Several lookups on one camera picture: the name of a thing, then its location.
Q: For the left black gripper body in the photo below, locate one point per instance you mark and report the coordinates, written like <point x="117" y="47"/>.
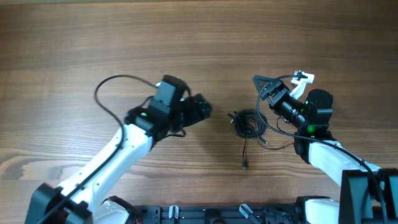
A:
<point x="188" y="114"/>

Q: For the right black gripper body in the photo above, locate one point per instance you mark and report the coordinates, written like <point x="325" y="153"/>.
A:
<point x="283" y="91"/>

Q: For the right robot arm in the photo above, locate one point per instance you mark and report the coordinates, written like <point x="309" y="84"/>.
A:
<point x="368" y="193"/>

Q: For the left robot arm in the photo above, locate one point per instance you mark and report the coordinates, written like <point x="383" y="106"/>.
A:
<point x="82" y="198"/>

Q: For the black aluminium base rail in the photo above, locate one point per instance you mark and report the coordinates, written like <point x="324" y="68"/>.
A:
<point x="271" y="213"/>

